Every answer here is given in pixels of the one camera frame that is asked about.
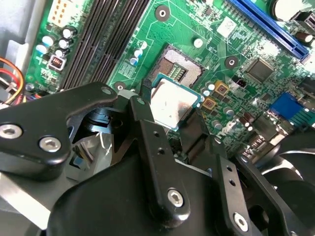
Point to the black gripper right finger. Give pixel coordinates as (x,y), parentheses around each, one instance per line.
(231,196)

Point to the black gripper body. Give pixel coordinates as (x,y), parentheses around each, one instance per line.
(110,209)

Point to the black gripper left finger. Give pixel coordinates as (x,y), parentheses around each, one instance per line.
(37,118)

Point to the silver CPU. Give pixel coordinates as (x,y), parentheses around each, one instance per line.
(169,103)

